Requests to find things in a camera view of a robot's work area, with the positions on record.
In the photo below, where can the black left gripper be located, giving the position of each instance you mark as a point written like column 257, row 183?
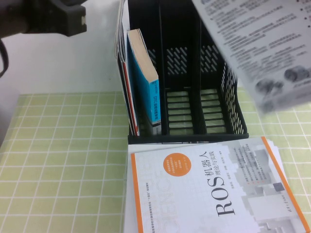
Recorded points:
column 73, row 20

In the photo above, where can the white robot systems magazine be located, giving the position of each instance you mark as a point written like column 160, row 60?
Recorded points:
column 262, row 48

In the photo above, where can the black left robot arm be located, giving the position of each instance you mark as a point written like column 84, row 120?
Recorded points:
column 29, row 17

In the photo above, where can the red thin book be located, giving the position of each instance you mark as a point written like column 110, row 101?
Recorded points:
column 126, row 97

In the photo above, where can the blue paperback book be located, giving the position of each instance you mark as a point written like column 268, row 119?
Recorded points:
column 142, row 92

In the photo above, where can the thick white book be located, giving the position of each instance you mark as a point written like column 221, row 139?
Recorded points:
column 145, row 148

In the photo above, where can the black mesh book holder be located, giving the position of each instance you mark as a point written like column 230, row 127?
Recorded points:
column 182, row 139

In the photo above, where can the white orange ROS book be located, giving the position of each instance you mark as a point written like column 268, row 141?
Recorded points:
column 218, row 182

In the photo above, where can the magazine with red spine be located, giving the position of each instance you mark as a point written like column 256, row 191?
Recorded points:
column 130, row 97

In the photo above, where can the green checkered tablecloth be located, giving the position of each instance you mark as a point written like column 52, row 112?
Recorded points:
column 60, row 157

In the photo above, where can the white magazine with fanned pages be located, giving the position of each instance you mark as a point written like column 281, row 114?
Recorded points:
column 275, row 155

